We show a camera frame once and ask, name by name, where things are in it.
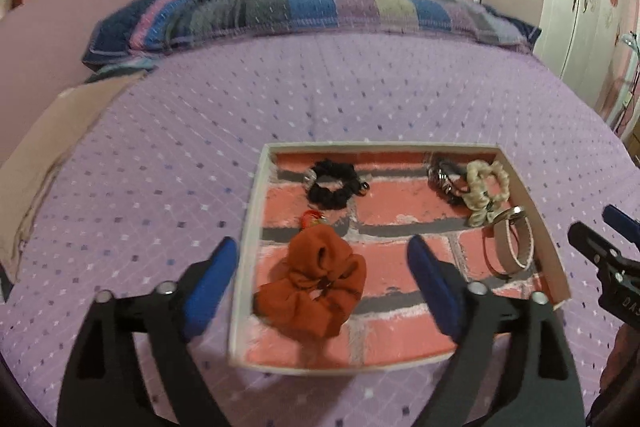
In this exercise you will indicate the brick-patterned cardboard tray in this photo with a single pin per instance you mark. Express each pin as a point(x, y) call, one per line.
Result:
point(395, 207)

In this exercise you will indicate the black scrunchie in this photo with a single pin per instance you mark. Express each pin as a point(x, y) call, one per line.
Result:
point(330, 199)

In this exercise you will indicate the striped patchwork pillow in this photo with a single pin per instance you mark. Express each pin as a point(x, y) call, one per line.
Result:
point(300, 12)

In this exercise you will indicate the person's right forearm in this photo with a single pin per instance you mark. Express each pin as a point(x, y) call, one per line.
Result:
point(622, 372)

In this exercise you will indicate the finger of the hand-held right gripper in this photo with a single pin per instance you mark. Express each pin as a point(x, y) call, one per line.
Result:
point(592, 244)
point(622, 227)

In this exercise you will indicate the white wardrobe with decals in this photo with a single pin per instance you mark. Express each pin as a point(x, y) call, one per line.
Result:
point(575, 7)

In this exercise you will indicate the cream flower scrunchie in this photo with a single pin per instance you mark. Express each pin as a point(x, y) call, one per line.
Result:
point(477, 197)

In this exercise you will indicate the purple checked bedsheet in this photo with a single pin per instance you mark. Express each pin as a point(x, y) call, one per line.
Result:
point(175, 147)

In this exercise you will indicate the pink ribbed cushion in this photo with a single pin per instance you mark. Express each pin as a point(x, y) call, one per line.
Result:
point(50, 32)

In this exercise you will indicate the dark cloth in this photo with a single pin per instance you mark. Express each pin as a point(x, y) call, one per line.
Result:
point(120, 74)

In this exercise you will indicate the desk lamp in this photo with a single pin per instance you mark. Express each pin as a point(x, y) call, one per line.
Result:
point(631, 44)

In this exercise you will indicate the tan folded cloth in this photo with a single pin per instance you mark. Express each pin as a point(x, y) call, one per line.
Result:
point(45, 147)

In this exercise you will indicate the orange fabric scrunchie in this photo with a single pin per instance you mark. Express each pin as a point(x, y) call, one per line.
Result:
point(305, 292)

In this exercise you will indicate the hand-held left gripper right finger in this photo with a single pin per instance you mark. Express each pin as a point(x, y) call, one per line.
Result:
point(435, 287)

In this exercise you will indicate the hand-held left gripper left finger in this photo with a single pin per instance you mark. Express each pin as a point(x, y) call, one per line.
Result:
point(210, 287)

